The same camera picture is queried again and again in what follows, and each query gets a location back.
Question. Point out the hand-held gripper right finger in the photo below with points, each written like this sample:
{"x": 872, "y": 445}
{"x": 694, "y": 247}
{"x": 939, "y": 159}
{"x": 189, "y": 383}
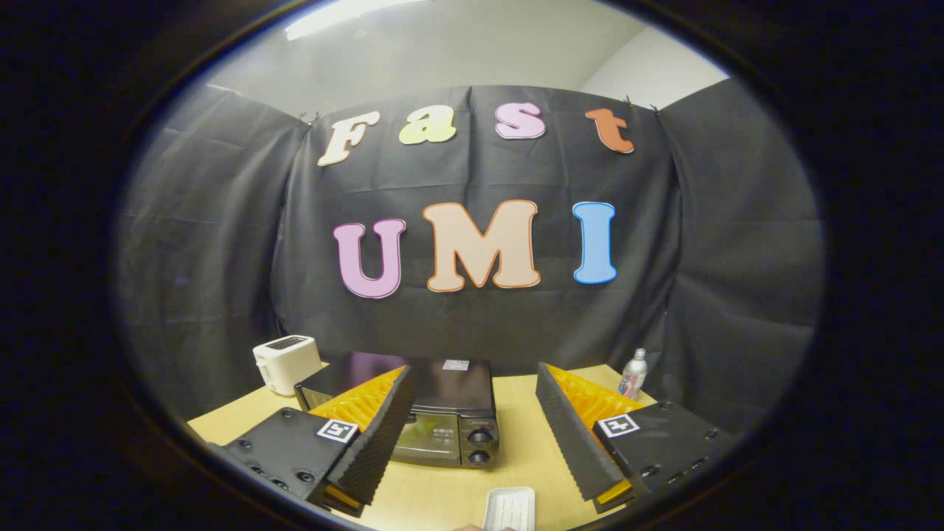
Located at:
{"x": 571, "y": 435}

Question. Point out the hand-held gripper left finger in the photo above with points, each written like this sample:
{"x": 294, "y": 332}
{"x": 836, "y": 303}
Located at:
{"x": 383, "y": 435}

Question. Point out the black toaster oven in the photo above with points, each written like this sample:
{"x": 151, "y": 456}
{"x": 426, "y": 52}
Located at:
{"x": 457, "y": 391}

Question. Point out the white pop-up toaster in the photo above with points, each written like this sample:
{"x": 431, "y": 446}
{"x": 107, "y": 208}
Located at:
{"x": 287, "y": 363}

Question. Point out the white bottle with silver cap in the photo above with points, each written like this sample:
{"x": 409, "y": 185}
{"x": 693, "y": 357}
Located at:
{"x": 633, "y": 377}

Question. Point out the white plastic tray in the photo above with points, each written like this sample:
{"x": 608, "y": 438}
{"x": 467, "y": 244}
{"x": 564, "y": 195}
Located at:
{"x": 509, "y": 509}

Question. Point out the black backdrop cloth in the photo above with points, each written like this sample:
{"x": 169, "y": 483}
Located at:
{"x": 206, "y": 243}

